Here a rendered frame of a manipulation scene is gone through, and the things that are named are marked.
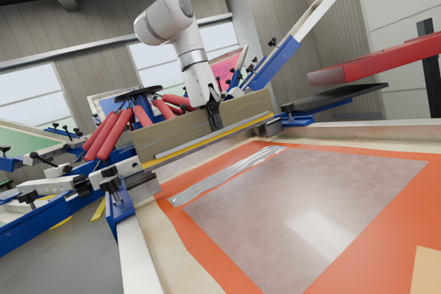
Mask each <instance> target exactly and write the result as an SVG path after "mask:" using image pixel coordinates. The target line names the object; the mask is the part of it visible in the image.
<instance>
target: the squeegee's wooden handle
mask: <svg viewBox="0 0 441 294"><path fill-rule="evenodd" d="M219 110H220V117H221V120H222V124H223V126H224V127H227V126H229V125H231V124H234V123H237V122H239V121H242V120H244V119H247V118H249V117H252V116H255V115H257V114H260V113H263V112H265V111H270V113H271V112H274V108H273V105H272V100H271V97H270V93H269V90H268V88H264V89H261V90H258V91H254V92H252V93H248V94H245V95H242V96H239V97H236V98H232V99H230V100H226V101H224V102H221V103H220V105H219ZM208 117H210V116H209V114H208V111H207V108H206V107H205V108H202V109H199V110H196V111H193V112H190V113H187V114H183V115H180V116H177V117H174V118H171V119H168V120H165V121H161V122H159V123H155V124H153V125H149V126H147V127H143V128H140V129H137V130H134V131H131V132H130V136H131V139H132V141H133V145H134V147H135V150H136V153H137V156H138V158H139V161H140V162H141V163H146V162H148V161H151V160H153V159H155V157H154V154H157V153H160V152H162V151H165V150H168V149H170V148H173V147H175V146H178V145H180V144H183V143H185V142H188V141H190V140H193V139H195V138H198V137H201V136H203V135H206V134H208V133H212V132H213V130H212V128H211V124H210V122H209V118H208Z"/></svg>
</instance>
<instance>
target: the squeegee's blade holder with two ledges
mask: <svg viewBox="0 0 441 294"><path fill-rule="evenodd" d="M268 114H270V111H265V112H263V113H260V114H257V115H254V116H252V117H249V118H247V119H244V120H242V121H239V122H237V123H234V124H231V125H229V126H227V127H224V128H222V129H219V130H218V131H213V132H212V133H208V134H206V135H203V136H201V137H198V138H195V139H193V140H190V141H188V142H185V143H183V144H180V145H178V146H175V147H173V148H170V149H168V150H165V151H162V152H160V153H157V154H154V157H155V159H159V158H162V157H164V156H167V155H169V154H172V153H174V152H177V151H179V150H182V149H184V148H187V147H189V146H191V145H194V144H197V143H199V142H201V141H204V140H207V139H208V138H211V137H214V136H217V135H219V134H221V133H224V132H227V131H229V130H231V129H234V128H236V127H239V126H241V125H244V124H246V123H249V122H251V121H254V120H256V119H258V118H261V117H264V116H267V115H268Z"/></svg>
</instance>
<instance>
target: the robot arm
mask: <svg viewBox="0 0 441 294"><path fill-rule="evenodd" d="M134 31H135V35H136V36H137V37H138V39H139V40H140V41H141V42H143V43H144V44H146V45H149V46H152V47H158V46H162V45H168V44H172V45H173V48H174V50H175V54H176V57H177V60H178V64H179V66H180V70H181V72H183V77H184V83H185V87H186V91H187V94H188V98H189V101H190V105H191V107H193V108H196V109H198V110H199V109H202V108H204V107H206V108H207V111H208V114H209V116H210V117H208V118H209V122H210V124H211V128H212V130H213V131H218V130H219V129H222V128H223V127H224V126H223V124H222V120H221V116H220V110H219V105H220V103H221V100H220V93H219V89H218V87H217V83H216V81H215V77H214V75H213V72H212V70H211V67H210V65H209V61H208V57H207V54H206V52H205V47H204V45H203V41H202V38H201V34H200V31H199V28H198V24H197V22H196V17H195V16H194V9H193V6H192V4H191V2H190V0H157V1H155V2H154V3H153V4H151V5H150V6H149V7H148V8H147V9H146V10H144V11H143V12H142V13H141V14H139V15H138V16H137V18H136V20H135V23H134ZM210 106H211V108H210Z"/></svg>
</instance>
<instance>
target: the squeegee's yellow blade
mask: <svg viewBox="0 0 441 294"><path fill-rule="evenodd" d="M272 116H273V113H272V112H271V113H270V114H268V115H266V116H264V117H261V118H258V119H256V120H254V121H251V122H249V123H246V124H244V125H241V126H239V127H236V128H234V129H231V130H229V131H227V132H224V133H221V134H219V135H217V136H214V137H211V138H208V139H207V140H204V141H201V142H199V143H197V144H194V145H191V146H189V147H187V148H184V149H182V150H179V151H177V152H174V153H172V154H169V155H167V156H164V157H161V158H159V159H153V160H151V161H148V162H146V163H141V165H142V168H143V169H145V168H148V167H151V166H153V165H155V164H157V163H160V162H162V161H165V160H167V159H170V158H173V157H175V156H177V155H179V154H182V153H185V152H187V151H189V150H192V149H194V148H197V147H198V146H201V145H204V144H207V143H208V142H211V141H213V140H216V139H218V138H220V137H223V136H226V135H229V134H230V133H233V132H235V131H238V130H240V129H243V128H245V127H248V126H250V125H252V124H254V123H257V122H260V121H262V120H264V119H267V118H269V117H272Z"/></svg>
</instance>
